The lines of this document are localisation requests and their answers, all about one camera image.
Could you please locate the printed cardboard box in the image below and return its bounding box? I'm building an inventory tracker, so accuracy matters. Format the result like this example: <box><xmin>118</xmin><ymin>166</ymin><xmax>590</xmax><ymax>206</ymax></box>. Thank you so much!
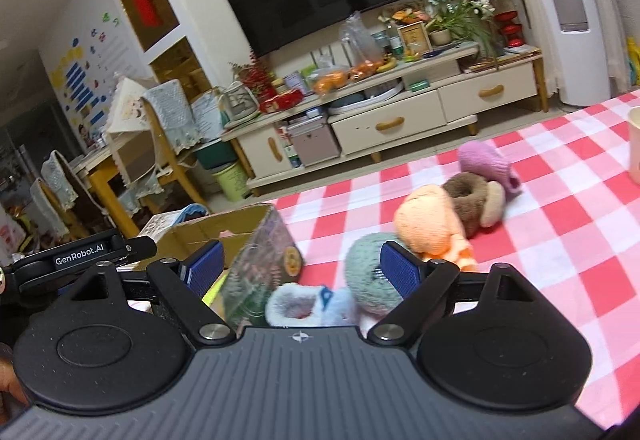
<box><xmin>160</xmin><ymin>202</ymin><xmax>305</xmax><ymax>328</ymax></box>

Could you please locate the green glass bottle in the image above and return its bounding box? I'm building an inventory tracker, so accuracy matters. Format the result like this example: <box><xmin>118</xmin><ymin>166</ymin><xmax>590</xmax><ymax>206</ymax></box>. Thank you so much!
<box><xmin>387</xmin><ymin>22</ymin><xmax>405</xmax><ymax>61</ymax></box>

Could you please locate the orange plush toy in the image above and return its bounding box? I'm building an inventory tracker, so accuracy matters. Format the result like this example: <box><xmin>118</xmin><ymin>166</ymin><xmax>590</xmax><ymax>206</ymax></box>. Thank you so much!
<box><xmin>394</xmin><ymin>184</ymin><xmax>477</xmax><ymax>271</ymax></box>

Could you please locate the light blue fuzzy slipper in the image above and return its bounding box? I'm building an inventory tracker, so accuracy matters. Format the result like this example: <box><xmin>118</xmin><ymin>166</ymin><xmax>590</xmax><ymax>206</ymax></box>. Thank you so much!
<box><xmin>265</xmin><ymin>282</ymin><xmax>358</xmax><ymax>328</ymax></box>

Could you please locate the wooden chair with lace cover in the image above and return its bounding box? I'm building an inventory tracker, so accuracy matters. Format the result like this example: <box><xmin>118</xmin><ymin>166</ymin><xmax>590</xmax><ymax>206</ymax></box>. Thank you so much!
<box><xmin>142</xmin><ymin>80</ymin><xmax>213</xmax><ymax>211</ymax></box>

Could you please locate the glass jar with handle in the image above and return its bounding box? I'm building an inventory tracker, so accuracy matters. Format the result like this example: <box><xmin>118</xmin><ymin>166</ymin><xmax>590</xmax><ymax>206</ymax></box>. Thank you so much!
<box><xmin>222</xmin><ymin>82</ymin><xmax>261</xmax><ymax>123</ymax></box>

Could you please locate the teal knitted toy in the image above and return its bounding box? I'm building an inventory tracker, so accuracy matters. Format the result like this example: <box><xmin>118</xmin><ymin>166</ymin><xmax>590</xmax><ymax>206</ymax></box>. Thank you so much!
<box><xmin>345</xmin><ymin>232</ymin><xmax>408</xmax><ymax>316</ymax></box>

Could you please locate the white oval tray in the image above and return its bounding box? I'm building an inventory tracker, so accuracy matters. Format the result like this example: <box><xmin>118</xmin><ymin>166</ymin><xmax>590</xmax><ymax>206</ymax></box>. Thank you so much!
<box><xmin>330</xmin><ymin>80</ymin><xmax>403</xmax><ymax>111</ymax></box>

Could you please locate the bag of oranges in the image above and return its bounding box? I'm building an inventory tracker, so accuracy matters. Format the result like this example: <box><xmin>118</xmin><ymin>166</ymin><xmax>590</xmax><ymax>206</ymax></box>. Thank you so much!
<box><xmin>312</xmin><ymin>67</ymin><xmax>351</xmax><ymax>93</ymax></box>

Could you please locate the red checked tablecloth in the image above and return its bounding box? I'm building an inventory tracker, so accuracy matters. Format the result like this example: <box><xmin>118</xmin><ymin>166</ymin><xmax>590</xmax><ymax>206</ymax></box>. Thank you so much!
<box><xmin>220</xmin><ymin>87</ymin><xmax>640</xmax><ymax>431</ymax></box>

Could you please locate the light pink knitted hat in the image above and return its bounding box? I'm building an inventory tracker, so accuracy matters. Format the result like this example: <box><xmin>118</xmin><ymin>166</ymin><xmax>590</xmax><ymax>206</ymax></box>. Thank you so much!
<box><xmin>459</xmin><ymin>140</ymin><xmax>522</xmax><ymax>198</ymax></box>

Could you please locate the brown fuzzy slipper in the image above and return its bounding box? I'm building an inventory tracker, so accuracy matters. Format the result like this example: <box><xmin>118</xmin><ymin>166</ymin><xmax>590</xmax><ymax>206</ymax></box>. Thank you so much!
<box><xmin>442</xmin><ymin>171</ymin><xmax>506</xmax><ymax>238</ymax></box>

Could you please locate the blue cloth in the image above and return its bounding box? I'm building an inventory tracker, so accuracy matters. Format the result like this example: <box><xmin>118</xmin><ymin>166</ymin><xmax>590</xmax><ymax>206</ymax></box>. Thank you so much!
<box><xmin>175</xmin><ymin>202</ymin><xmax>212</xmax><ymax>223</ymax></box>

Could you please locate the potted green plant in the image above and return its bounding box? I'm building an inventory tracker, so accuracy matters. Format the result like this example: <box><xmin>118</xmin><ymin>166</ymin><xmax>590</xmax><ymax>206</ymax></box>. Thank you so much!
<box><xmin>427</xmin><ymin>10</ymin><xmax>501</xmax><ymax>62</ymax></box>

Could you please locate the clear plastic bag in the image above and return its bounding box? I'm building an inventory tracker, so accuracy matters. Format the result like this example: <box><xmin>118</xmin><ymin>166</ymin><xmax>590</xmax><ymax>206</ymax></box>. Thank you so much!
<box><xmin>340</xmin><ymin>11</ymin><xmax>386</xmax><ymax>66</ymax></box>

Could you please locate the white printed carton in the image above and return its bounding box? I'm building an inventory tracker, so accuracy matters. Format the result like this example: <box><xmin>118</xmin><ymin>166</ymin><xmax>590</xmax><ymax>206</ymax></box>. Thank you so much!
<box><xmin>137</xmin><ymin>212</ymin><xmax>187</xmax><ymax>238</ymax></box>

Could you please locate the cream TV cabinet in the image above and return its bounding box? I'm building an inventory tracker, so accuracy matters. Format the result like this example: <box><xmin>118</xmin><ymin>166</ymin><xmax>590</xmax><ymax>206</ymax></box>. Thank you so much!
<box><xmin>220</xmin><ymin>42</ymin><xmax>546</xmax><ymax>196</ymax></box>

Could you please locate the dark green bin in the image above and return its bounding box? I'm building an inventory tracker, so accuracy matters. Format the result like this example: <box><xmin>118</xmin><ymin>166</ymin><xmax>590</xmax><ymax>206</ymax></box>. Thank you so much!
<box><xmin>195</xmin><ymin>140</ymin><xmax>238</xmax><ymax>169</ymax></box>

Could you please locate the red gift box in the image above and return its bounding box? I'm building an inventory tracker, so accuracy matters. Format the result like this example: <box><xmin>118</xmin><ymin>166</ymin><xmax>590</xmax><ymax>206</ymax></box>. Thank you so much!
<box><xmin>258</xmin><ymin>89</ymin><xmax>305</xmax><ymax>113</ymax></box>

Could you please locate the cream illustrated board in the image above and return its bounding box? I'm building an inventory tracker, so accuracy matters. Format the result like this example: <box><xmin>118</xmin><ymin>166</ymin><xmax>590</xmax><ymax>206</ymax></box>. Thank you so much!
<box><xmin>107</xmin><ymin>77</ymin><xmax>156</xmax><ymax>136</ymax></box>

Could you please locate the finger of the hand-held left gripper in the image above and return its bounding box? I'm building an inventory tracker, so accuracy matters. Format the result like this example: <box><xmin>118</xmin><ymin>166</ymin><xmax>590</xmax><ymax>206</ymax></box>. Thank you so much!
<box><xmin>120</xmin><ymin>235</ymin><xmax>157</xmax><ymax>266</ymax></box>

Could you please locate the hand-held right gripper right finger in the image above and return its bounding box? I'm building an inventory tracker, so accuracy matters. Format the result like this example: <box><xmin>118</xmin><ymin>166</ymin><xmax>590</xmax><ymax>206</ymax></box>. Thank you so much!
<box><xmin>367</xmin><ymin>241</ymin><xmax>538</xmax><ymax>347</ymax></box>

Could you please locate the yellow wooden dining table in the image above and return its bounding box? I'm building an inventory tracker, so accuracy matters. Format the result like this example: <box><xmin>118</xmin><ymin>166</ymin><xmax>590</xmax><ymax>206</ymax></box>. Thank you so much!
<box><xmin>75</xmin><ymin>130</ymin><xmax>156</xmax><ymax>238</ymax></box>

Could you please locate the wall poster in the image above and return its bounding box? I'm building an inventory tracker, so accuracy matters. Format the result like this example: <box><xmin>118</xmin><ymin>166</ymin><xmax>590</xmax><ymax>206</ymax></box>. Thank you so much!
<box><xmin>40</xmin><ymin>10</ymin><xmax>151</xmax><ymax>141</ymax></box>

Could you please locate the bag of small tangerines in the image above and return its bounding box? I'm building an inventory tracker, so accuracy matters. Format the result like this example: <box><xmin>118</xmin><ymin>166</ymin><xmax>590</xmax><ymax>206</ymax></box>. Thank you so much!
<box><xmin>350</xmin><ymin>61</ymin><xmax>386</xmax><ymax>82</ymax></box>

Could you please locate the yellow detergent bottle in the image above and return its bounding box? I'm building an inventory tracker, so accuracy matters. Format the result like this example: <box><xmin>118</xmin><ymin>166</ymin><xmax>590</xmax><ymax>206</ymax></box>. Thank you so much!
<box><xmin>625</xmin><ymin>37</ymin><xmax>640</xmax><ymax>86</ymax></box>

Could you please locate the pink storage case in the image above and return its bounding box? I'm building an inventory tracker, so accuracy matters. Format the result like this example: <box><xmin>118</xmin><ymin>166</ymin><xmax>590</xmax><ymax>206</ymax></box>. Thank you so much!
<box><xmin>287</xmin><ymin>120</ymin><xmax>341</xmax><ymax>167</ymax></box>

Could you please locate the dark chair with lace cover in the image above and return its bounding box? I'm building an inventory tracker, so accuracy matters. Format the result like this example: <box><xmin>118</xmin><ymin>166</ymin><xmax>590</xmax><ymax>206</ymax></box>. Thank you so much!
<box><xmin>29</xmin><ymin>177</ymin><xmax>71</xmax><ymax>243</ymax></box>
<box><xmin>41</xmin><ymin>150</ymin><xmax>101</xmax><ymax>241</ymax></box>

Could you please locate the red berry branch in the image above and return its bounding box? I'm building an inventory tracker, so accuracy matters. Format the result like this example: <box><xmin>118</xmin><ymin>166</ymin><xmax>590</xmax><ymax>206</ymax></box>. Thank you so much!
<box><xmin>230</xmin><ymin>47</ymin><xmax>276</xmax><ymax>93</ymax></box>

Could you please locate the red pedestal ornament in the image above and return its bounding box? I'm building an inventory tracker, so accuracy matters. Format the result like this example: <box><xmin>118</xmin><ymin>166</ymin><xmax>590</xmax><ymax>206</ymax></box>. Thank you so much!
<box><xmin>494</xmin><ymin>10</ymin><xmax>523</xmax><ymax>48</ymax></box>

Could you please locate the white paper cup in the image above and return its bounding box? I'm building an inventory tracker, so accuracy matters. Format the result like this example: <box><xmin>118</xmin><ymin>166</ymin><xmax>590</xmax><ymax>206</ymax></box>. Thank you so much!
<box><xmin>627</xmin><ymin>106</ymin><xmax>640</xmax><ymax>186</ymax></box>

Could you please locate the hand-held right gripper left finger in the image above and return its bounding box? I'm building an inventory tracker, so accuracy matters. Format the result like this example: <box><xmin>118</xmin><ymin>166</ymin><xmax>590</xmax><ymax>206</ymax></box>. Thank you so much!
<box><xmin>70</xmin><ymin>240</ymin><xmax>237</xmax><ymax>347</ymax></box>

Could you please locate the white printed paper sheet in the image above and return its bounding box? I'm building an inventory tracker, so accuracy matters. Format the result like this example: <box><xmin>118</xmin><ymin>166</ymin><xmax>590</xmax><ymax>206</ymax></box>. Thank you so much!
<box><xmin>192</xmin><ymin>92</ymin><xmax>223</xmax><ymax>141</ymax></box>

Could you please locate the light green bin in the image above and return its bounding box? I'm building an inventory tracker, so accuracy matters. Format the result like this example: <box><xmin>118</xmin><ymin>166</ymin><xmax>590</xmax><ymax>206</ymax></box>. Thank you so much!
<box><xmin>212</xmin><ymin>160</ymin><xmax>251</xmax><ymax>202</ymax></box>

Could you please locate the gold picture frame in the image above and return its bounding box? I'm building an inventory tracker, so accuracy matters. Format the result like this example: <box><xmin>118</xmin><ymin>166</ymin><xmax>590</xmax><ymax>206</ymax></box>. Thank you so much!
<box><xmin>397</xmin><ymin>20</ymin><xmax>433</xmax><ymax>57</ymax></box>

